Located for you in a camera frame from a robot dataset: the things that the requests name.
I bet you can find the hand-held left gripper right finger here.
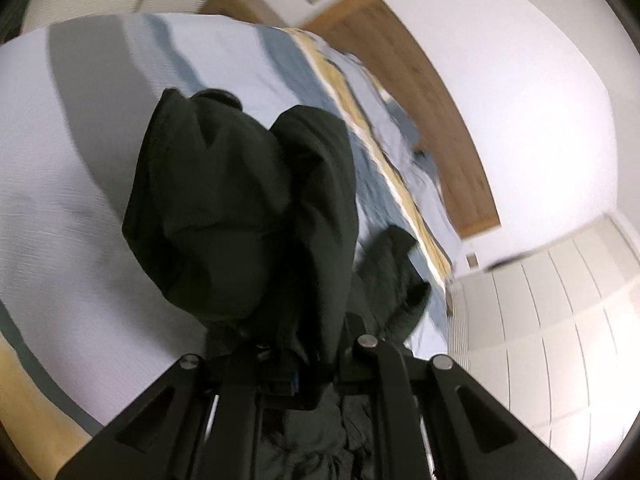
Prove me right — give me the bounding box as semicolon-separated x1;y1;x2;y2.
340;314;577;480

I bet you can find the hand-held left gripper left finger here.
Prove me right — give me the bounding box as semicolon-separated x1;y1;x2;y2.
57;344;322;480

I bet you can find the dark green garment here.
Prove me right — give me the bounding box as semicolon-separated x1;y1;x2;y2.
121;87;433;480

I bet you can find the light blue pillow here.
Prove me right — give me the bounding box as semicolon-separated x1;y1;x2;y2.
410;147;459;231
350;55;422;152

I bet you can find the striped bed blanket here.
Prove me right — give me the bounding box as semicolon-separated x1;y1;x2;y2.
0;10;466;441

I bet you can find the wooden headboard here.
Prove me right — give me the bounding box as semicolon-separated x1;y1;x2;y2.
300;0;502;240

